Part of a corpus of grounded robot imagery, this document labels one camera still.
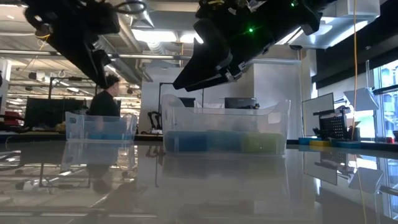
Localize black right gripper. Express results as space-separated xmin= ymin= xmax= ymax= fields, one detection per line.
xmin=173 ymin=0 xmax=323 ymax=91

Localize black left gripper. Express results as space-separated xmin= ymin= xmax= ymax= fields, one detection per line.
xmin=24 ymin=0 xmax=121 ymax=90

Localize long blue wooden cylinder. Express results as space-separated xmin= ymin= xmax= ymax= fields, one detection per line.
xmin=88 ymin=133 xmax=125 ymax=140

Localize lime green wooden cylinder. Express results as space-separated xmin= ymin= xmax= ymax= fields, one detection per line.
xmin=241 ymin=133 xmax=285 ymax=155

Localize rectangular ceiling light panel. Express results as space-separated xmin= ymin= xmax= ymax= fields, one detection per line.
xmin=132 ymin=28 xmax=178 ymax=44
xmin=179 ymin=30 xmax=203 ymax=44

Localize person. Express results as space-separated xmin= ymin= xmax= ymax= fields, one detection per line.
xmin=86 ymin=73 xmax=123 ymax=131

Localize silver ceiling pipe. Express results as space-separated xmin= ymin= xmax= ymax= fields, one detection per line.
xmin=0 ymin=49 xmax=193 ymax=63

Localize clear plastic bin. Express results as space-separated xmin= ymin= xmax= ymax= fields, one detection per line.
xmin=64 ymin=111 xmax=138 ymax=142
xmin=160 ymin=94 xmax=292 ymax=156

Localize white screen panel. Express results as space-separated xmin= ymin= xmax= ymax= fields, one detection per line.
xmin=302 ymin=92 xmax=335 ymax=138

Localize black perforated box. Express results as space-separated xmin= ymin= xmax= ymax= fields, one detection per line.
xmin=318 ymin=113 xmax=349 ymax=140

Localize white paper shade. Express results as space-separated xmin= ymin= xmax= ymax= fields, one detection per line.
xmin=343 ymin=87 xmax=381 ymax=112

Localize blue wooden plank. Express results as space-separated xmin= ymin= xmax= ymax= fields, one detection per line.
xmin=331 ymin=141 xmax=362 ymax=149

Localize glass window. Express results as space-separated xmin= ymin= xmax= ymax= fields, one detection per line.
xmin=373 ymin=60 xmax=398 ymax=141

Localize yellow cable reel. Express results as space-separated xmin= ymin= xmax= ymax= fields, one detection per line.
xmin=33 ymin=23 xmax=53 ymax=42

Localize silver ventilation duct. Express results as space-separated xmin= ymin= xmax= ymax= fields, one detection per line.
xmin=119 ymin=0 xmax=156 ymax=83

